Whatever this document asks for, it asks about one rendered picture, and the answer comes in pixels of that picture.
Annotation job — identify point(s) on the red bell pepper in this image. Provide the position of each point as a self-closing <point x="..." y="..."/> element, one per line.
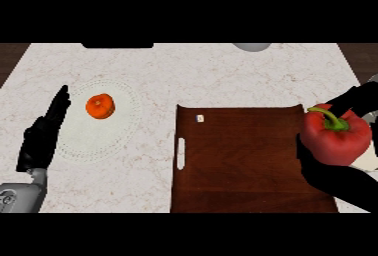
<point x="336" y="136"/>

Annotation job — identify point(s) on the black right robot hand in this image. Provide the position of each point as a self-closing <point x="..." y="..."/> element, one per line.
<point x="341" y="181"/>

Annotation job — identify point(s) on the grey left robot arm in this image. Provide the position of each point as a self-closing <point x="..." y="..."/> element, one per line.
<point x="23" y="195"/>

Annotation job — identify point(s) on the black flat appliance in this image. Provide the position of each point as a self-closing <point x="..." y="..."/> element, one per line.
<point x="119" y="45"/>

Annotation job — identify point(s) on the brown wooden tray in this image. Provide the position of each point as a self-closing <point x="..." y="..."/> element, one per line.
<point x="246" y="160"/>

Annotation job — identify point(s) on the orange fruit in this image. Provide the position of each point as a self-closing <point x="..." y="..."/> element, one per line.
<point x="101" y="106"/>

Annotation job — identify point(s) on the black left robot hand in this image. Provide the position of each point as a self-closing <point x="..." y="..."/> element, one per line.
<point x="41" y="140"/>

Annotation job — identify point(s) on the white round plate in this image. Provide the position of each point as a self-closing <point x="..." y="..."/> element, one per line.
<point x="98" y="121"/>

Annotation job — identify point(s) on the grey round bowl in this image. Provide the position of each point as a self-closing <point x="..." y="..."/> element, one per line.
<point x="252" y="46"/>

